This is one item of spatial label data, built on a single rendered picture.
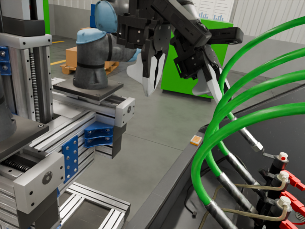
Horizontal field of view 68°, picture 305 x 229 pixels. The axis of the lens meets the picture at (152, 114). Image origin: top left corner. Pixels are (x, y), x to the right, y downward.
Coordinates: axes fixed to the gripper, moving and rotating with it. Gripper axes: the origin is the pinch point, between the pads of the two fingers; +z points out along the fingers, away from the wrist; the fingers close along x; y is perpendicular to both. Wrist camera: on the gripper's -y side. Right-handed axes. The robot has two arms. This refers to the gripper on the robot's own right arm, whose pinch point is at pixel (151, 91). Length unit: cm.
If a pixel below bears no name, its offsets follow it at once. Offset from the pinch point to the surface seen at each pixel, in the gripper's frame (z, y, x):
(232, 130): -3.0, -18.1, 12.7
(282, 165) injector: 12.0, -29.5, -10.7
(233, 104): -3.7, -16.8, 4.7
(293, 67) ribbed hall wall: 83, -89, -680
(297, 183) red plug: 13.7, -32.9, -8.4
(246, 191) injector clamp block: 24.6, -24.9, -13.4
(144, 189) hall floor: 123, 38, -93
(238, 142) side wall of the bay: 27, -19, -43
